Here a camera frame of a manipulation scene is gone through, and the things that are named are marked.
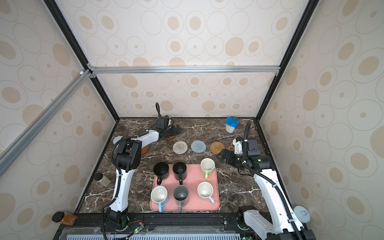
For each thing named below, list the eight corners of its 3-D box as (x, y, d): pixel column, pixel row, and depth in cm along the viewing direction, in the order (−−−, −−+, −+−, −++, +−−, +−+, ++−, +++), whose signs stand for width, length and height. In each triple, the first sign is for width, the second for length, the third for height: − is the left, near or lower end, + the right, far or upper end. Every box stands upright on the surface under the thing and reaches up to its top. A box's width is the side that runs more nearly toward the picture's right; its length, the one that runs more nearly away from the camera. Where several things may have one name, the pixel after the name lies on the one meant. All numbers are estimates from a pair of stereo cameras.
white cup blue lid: (225, 134, 113) (227, 124, 104) (224, 126, 118) (226, 116, 109) (236, 134, 113) (239, 124, 104) (234, 126, 118) (237, 116, 109)
